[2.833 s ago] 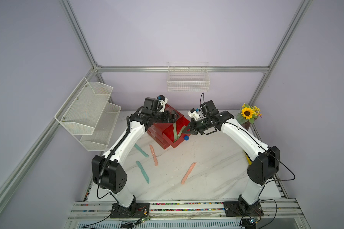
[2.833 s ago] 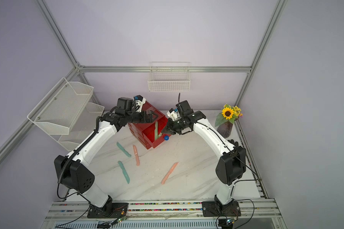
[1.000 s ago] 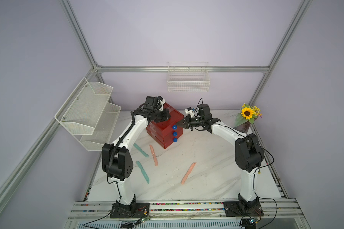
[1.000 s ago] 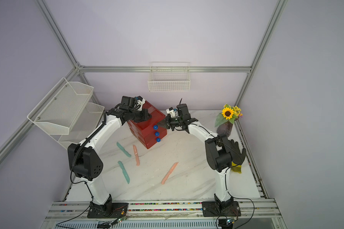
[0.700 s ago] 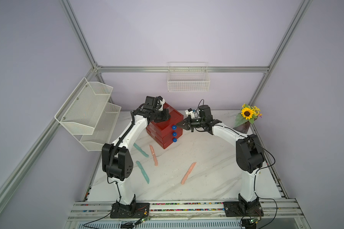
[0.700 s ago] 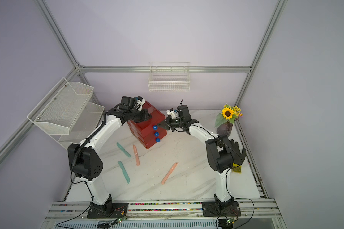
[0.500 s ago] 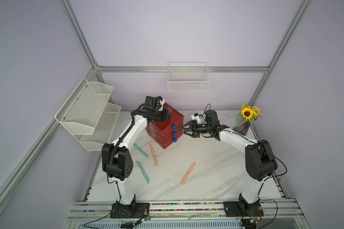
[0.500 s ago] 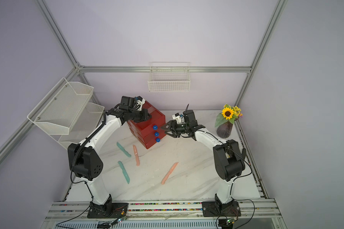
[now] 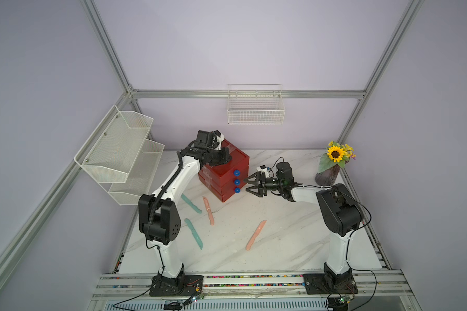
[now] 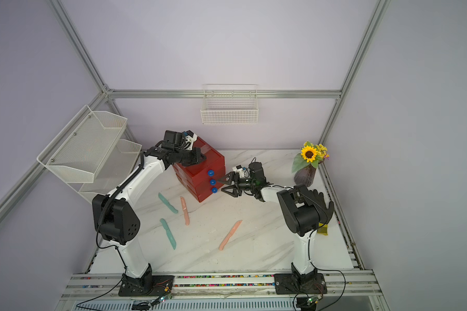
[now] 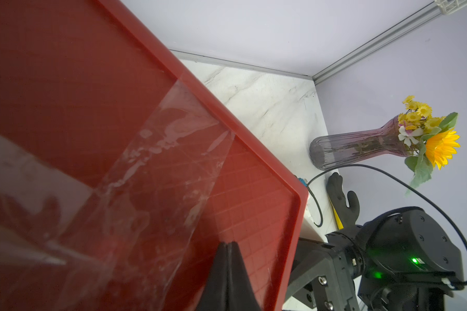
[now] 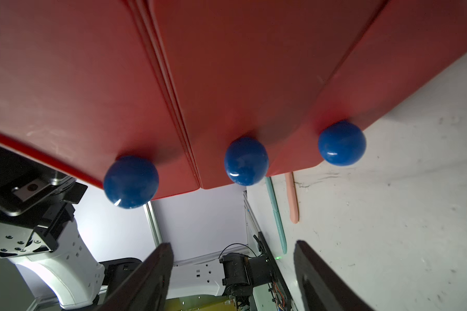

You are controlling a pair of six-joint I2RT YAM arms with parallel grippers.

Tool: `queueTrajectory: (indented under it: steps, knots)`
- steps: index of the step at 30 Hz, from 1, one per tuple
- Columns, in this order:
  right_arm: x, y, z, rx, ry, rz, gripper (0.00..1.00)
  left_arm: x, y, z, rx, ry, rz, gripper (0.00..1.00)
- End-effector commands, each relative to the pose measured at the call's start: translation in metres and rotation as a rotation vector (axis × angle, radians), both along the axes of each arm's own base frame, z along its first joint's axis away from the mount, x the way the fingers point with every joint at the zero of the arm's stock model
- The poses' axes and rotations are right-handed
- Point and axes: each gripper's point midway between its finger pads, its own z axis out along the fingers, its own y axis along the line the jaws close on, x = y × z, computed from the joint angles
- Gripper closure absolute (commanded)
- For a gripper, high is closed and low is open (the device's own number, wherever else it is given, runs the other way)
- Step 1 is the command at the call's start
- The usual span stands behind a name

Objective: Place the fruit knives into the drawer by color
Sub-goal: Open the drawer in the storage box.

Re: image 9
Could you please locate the white mesh two-tier shelf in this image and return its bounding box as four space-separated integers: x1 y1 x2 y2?
74 106 165 206

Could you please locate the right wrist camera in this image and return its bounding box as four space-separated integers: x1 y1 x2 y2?
256 165 270 174

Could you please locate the sunflower bouquet in vase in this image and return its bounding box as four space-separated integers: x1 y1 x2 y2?
315 141 356 187

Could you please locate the red drawer cabinet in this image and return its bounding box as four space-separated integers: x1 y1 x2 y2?
198 140 250 203

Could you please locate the teal fruit knife upper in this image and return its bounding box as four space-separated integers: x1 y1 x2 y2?
181 194 202 214

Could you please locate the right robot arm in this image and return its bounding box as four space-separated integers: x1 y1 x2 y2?
244 162 363 295

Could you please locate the teal fruit knife lower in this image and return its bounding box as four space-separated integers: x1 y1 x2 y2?
184 218 204 250

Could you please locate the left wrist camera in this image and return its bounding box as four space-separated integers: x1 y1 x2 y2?
212 130 224 150

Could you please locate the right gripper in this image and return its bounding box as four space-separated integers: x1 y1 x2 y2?
244 172 284 197

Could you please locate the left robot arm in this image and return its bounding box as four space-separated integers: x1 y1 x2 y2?
138 130 232 297

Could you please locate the teal fruit knife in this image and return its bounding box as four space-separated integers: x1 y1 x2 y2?
181 194 202 214
184 218 204 250

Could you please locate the white wire wall basket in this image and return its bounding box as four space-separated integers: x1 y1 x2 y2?
227 84 285 125

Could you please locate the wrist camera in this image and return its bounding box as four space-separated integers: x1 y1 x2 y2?
256 165 270 174
212 130 224 150

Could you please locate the pink fruit knife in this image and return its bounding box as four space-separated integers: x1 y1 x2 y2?
202 196 215 226
245 220 267 251

